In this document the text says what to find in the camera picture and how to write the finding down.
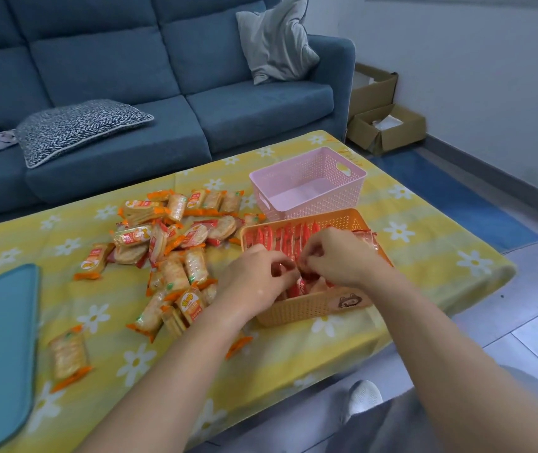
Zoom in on person's left forearm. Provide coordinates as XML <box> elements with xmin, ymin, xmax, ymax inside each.
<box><xmin>75</xmin><ymin>296</ymin><xmax>251</xmax><ymax>453</ymax></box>

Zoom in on group of red snack packets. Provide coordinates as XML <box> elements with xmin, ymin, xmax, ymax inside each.
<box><xmin>245</xmin><ymin>221</ymin><xmax>378</xmax><ymax>300</ymax></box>

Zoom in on person's left hand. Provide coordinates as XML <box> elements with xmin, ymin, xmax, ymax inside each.
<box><xmin>217</xmin><ymin>243</ymin><xmax>300</xmax><ymax>322</ymax></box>

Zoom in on yellow floral tablecloth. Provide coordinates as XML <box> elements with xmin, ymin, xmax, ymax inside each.
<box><xmin>0</xmin><ymin>130</ymin><xmax>518</xmax><ymax>453</ymax></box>

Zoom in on pile of snack packets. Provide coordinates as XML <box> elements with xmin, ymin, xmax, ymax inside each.
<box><xmin>47</xmin><ymin>188</ymin><xmax>268</xmax><ymax>394</ymax></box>

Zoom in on black white patterned cushion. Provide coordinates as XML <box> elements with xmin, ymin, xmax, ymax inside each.
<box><xmin>15</xmin><ymin>99</ymin><xmax>155</xmax><ymax>169</ymax></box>

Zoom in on blue fabric sofa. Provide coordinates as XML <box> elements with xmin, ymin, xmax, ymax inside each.
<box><xmin>0</xmin><ymin>0</ymin><xmax>357</xmax><ymax>222</ymax></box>

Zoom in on pink plastic basket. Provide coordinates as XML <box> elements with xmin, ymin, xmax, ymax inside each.
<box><xmin>249</xmin><ymin>147</ymin><xmax>368</xmax><ymax>222</ymax></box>

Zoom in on grey trousers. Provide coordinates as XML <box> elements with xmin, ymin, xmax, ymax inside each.
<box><xmin>339</xmin><ymin>365</ymin><xmax>538</xmax><ymax>453</ymax></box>

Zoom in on tall cardboard box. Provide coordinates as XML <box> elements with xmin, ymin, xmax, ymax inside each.
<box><xmin>349</xmin><ymin>62</ymin><xmax>400</xmax><ymax>121</ymax></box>

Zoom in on white shoe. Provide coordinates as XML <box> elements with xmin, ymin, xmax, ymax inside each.
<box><xmin>342</xmin><ymin>379</ymin><xmax>384</xmax><ymax>423</ymax></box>

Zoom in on white packing paper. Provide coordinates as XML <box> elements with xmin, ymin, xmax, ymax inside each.
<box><xmin>371</xmin><ymin>115</ymin><xmax>404</xmax><ymax>131</ymax></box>

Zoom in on orange plastic basket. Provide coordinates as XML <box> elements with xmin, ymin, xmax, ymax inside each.
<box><xmin>240</xmin><ymin>208</ymin><xmax>395</xmax><ymax>328</ymax></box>

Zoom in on grey cushion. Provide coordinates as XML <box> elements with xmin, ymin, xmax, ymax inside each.
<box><xmin>236</xmin><ymin>0</ymin><xmax>320</xmax><ymax>86</ymax></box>

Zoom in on blue rug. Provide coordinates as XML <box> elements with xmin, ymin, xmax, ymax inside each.
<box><xmin>368</xmin><ymin>149</ymin><xmax>538</xmax><ymax>254</ymax></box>

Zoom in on person's right hand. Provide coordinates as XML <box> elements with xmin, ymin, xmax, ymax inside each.
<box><xmin>297</xmin><ymin>226</ymin><xmax>392</xmax><ymax>291</ymax></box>

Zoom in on person's right forearm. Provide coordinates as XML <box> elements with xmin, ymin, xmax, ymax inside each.
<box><xmin>368</xmin><ymin>268</ymin><xmax>538</xmax><ymax>453</ymax></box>

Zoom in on low open cardboard box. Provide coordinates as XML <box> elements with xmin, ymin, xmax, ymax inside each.
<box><xmin>346</xmin><ymin>104</ymin><xmax>427</xmax><ymax>157</ymax></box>

